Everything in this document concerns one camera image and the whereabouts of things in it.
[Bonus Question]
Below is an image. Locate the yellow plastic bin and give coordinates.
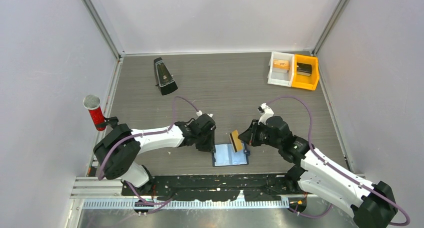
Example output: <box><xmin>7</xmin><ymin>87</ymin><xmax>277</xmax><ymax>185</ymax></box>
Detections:
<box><xmin>291</xmin><ymin>54</ymin><xmax>320</xmax><ymax>91</ymax></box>

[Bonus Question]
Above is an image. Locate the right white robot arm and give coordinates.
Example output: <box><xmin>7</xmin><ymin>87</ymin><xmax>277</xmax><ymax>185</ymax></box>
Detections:
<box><xmin>238</xmin><ymin>116</ymin><xmax>398</xmax><ymax>228</ymax></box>

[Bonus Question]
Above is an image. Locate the black box in bin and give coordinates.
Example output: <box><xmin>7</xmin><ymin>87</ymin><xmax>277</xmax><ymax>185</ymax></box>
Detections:
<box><xmin>296</xmin><ymin>63</ymin><xmax>313</xmax><ymax>76</ymax></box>

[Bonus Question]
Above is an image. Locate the black metronome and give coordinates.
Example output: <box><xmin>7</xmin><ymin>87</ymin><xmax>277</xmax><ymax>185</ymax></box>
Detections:
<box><xmin>153</xmin><ymin>57</ymin><xmax>178</xmax><ymax>96</ymax></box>

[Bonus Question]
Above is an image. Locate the slotted aluminium rail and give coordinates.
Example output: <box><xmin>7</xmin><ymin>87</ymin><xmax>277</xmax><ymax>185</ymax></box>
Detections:
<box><xmin>82</xmin><ymin>198</ymin><xmax>290</xmax><ymax>210</ymax></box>

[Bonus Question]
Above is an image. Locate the white plastic bin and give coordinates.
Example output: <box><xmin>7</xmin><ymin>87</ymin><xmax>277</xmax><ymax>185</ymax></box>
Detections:
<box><xmin>267</xmin><ymin>51</ymin><xmax>295</xmax><ymax>87</ymax></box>

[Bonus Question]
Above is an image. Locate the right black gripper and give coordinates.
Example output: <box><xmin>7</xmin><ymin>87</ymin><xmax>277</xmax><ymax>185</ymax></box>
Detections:
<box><xmin>238</xmin><ymin>119</ymin><xmax>282</xmax><ymax>149</ymax></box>

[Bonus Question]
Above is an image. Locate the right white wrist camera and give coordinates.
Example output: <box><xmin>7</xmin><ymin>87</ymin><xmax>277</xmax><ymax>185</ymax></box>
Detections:
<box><xmin>258</xmin><ymin>103</ymin><xmax>274</xmax><ymax>124</ymax></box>

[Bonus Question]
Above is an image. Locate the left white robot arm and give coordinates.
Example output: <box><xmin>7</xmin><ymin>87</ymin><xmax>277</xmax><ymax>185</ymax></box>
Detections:
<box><xmin>93</xmin><ymin>114</ymin><xmax>216</xmax><ymax>195</ymax></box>

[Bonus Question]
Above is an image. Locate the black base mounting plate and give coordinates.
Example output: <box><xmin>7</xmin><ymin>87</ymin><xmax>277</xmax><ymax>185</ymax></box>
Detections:
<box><xmin>136</xmin><ymin>174</ymin><xmax>308</xmax><ymax>202</ymax></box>

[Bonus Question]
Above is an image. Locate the red microphone with stand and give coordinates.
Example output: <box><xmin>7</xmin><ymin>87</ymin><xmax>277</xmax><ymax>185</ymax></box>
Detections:
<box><xmin>83</xmin><ymin>94</ymin><xmax>119</xmax><ymax>131</ymax></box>

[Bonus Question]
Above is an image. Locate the blue leather card holder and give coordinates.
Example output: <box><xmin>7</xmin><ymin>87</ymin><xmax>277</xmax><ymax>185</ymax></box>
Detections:
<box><xmin>212</xmin><ymin>143</ymin><xmax>251</xmax><ymax>167</ymax></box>

